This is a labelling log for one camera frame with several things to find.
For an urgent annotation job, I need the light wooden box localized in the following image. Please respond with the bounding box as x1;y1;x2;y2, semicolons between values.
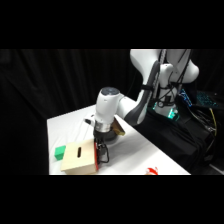
60;138;98;175

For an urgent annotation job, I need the red drawer with black handle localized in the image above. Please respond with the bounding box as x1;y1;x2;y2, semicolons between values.
93;141;110;173

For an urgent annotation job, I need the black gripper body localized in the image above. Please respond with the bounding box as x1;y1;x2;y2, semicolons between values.
92;129;110;145

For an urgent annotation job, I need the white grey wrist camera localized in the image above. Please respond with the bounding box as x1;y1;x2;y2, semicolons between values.
84;117;96;127

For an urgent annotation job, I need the blue lit electronics box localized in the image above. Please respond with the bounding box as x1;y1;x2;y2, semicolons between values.
178;88;193;108

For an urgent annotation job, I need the red and white small object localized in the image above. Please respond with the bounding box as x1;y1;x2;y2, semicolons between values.
145;166;160;176

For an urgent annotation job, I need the black robot stand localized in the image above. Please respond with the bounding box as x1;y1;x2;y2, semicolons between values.
133;99;216;176

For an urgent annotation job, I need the black curtain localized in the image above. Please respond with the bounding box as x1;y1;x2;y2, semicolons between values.
0;49;224;176

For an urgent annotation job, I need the green block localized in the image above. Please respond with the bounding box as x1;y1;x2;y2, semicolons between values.
54;145;67;161

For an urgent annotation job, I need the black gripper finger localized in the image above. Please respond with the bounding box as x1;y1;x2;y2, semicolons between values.
100;143;110;157
94;141;101;156

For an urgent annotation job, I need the blue backlit keyboard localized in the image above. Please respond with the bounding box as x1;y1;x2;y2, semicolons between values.
195;89;221;108

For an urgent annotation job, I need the yellow cable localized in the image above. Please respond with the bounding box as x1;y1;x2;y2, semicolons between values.
209;108;218;138

